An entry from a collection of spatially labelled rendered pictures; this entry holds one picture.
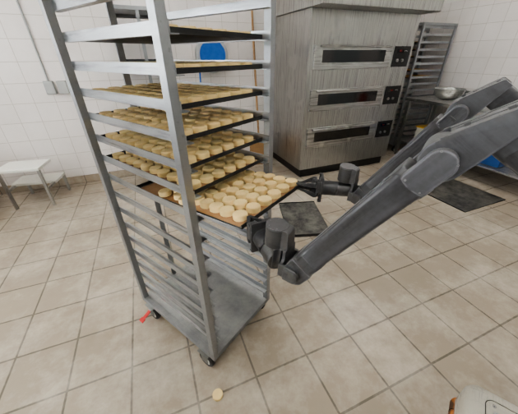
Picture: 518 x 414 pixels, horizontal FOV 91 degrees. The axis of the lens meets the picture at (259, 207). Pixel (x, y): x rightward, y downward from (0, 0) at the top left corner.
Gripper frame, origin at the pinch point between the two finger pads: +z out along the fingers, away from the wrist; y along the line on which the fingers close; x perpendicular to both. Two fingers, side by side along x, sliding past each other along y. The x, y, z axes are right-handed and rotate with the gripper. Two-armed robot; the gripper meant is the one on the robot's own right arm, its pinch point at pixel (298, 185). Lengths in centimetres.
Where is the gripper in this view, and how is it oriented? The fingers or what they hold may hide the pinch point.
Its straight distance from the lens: 102.4
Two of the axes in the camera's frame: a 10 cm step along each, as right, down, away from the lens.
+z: -9.9, -0.8, 1.0
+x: 1.3, -5.1, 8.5
